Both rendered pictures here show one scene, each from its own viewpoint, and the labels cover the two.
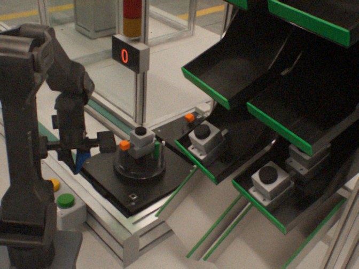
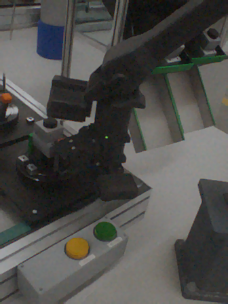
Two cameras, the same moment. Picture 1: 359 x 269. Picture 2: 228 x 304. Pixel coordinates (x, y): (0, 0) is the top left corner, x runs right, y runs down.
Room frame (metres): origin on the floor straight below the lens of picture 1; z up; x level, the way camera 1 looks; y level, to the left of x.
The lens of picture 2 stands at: (0.74, 0.75, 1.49)
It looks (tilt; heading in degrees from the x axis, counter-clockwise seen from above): 35 degrees down; 267
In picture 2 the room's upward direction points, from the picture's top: 11 degrees clockwise
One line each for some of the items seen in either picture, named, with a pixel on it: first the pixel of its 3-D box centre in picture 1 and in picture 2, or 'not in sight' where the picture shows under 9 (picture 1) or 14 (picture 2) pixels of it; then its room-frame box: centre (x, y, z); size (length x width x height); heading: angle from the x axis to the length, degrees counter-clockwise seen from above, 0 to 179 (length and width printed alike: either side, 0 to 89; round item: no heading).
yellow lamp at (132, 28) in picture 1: (132, 24); not in sight; (1.07, 0.17, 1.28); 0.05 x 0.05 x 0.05
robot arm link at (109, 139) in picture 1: (72, 134); (107, 145); (0.73, 0.24, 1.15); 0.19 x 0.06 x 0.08; 109
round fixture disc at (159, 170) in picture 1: (140, 164); (47, 164); (0.85, 0.11, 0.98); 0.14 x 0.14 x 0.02
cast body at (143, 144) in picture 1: (143, 139); (46, 132); (0.86, 0.10, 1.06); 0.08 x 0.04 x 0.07; 137
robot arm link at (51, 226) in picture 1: (24, 223); not in sight; (0.46, 0.25, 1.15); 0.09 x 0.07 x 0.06; 90
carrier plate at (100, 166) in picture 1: (139, 169); (47, 171); (0.85, 0.11, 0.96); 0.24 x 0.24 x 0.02; 47
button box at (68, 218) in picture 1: (52, 195); (75, 259); (0.75, 0.32, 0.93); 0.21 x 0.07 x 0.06; 47
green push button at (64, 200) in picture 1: (65, 201); (104, 231); (0.70, 0.27, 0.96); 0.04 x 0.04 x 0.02
